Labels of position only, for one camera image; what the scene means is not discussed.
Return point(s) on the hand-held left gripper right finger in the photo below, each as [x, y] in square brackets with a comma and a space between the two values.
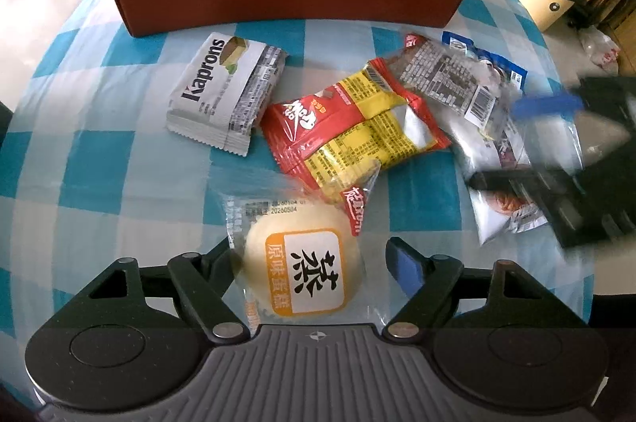
[405, 268]

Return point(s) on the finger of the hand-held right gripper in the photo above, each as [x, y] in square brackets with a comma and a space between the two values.
[507, 182]
[546, 105]

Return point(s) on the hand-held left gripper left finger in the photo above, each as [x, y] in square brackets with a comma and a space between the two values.
[216, 257]

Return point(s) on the silver duck snack packet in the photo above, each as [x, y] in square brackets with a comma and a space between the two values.
[484, 143]

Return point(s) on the round steamed cake packet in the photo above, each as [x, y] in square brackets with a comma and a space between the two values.
[298, 273]

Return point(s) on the meat floss cake packet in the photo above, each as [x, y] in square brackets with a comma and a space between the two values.
[502, 218]

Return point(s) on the white red printed plastic bag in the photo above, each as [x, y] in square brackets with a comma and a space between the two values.
[601, 51]

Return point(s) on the clear barcode snack packet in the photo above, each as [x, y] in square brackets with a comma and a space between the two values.
[447, 79]

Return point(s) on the blue clear snack packet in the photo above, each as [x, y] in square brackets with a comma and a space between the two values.
[457, 41]

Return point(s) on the grey wafer packet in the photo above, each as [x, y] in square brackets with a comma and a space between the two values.
[233, 146]
[213, 79]

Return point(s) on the blue white checkered tablecloth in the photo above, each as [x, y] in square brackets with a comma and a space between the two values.
[124, 183]

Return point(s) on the red yellow snack packet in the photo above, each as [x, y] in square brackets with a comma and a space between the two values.
[293, 128]
[343, 153]

